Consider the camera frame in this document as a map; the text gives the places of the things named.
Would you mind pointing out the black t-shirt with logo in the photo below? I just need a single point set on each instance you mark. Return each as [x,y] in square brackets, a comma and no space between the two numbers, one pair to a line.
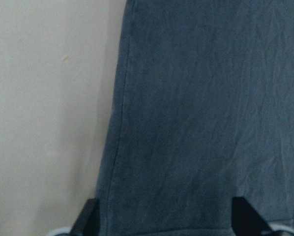
[203,111]

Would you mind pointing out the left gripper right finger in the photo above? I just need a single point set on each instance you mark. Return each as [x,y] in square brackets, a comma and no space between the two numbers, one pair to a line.
[245,219]

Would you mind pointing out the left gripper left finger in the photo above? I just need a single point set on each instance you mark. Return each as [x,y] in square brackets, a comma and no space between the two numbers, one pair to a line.
[88,221]

